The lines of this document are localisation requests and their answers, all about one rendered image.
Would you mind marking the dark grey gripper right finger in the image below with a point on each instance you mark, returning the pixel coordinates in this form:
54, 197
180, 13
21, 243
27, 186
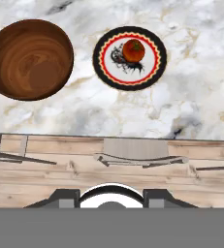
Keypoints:
156, 194

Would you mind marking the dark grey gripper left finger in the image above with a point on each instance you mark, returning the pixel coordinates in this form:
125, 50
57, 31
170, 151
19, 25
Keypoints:
66, 195

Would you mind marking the brown wooden bowl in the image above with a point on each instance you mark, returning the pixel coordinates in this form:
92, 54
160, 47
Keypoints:
29, 59

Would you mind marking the red tomato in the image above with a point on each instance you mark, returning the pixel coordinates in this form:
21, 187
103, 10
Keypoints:
133, 50

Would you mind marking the white and black round object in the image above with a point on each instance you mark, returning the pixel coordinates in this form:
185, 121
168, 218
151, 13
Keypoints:
112, 193

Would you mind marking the black red white patterned plate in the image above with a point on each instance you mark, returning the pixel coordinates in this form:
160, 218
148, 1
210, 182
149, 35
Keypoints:
108, 72

